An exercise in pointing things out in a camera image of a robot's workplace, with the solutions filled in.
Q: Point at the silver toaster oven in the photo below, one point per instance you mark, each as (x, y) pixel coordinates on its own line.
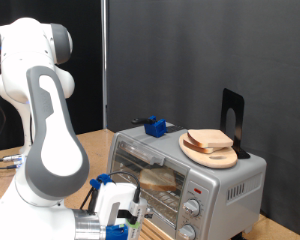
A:
(220, 213)

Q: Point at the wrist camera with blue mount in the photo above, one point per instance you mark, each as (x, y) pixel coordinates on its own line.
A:
(116, 232)

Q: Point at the grey fabric backdrop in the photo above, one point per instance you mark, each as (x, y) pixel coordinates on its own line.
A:
(206, 50)

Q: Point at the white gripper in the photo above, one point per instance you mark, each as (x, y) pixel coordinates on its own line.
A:
(118, 193)

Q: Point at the wooden box under oven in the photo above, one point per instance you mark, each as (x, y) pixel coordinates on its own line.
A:
(153, 231)

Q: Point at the silver oven knob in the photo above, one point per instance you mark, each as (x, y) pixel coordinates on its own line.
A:
(187, 232)
(192, 208)

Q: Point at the round wooden cutting board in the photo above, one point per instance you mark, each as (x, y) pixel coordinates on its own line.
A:
(216, 160)

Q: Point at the grey metal pole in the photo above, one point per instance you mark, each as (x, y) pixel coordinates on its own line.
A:
(104, 66)

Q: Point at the black metal bookend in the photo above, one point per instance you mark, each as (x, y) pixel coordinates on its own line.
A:
(238, 100)

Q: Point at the black fabric backdrop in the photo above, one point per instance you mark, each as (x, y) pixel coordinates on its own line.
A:
(86, 83)

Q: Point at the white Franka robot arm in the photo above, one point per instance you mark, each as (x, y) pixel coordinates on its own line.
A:
(53, 150)

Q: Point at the metal spatula with blue block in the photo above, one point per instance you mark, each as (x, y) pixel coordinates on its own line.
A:
(155, 128)

